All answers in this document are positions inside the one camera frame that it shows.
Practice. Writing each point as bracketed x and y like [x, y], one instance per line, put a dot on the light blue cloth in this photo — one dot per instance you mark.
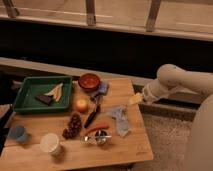
[121, 119]

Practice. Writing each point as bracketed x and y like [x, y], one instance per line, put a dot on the metal measuring spoon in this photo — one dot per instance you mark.
[100, 137]

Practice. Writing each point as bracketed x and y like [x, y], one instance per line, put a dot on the dark chocolate bar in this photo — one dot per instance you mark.
[44, 99]

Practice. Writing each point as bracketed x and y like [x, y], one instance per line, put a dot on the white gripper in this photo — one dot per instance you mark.
[151, 92]

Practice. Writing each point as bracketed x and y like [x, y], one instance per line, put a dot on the red-brown bowl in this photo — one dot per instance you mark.
[89, 81]

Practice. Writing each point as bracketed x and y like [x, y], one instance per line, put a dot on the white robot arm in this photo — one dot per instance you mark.
[199, 151]

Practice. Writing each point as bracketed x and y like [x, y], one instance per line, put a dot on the yellow banana peel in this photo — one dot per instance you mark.
[56, 92]

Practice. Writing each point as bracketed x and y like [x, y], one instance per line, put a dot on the orange red pepper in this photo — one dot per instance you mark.
[96, 127]

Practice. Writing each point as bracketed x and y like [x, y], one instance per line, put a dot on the yellow onion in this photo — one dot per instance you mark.
[82, 105]

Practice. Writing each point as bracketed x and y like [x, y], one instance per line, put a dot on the brown pine cone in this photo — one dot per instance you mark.
[74, 127]

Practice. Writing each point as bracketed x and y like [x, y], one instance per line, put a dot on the green plastic tray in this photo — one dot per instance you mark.
[44, 94]

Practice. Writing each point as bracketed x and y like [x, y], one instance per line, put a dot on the white paper cup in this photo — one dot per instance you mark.
[50, 144]

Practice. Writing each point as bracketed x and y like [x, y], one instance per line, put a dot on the blue plastic cup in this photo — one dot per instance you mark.
[18, 134]

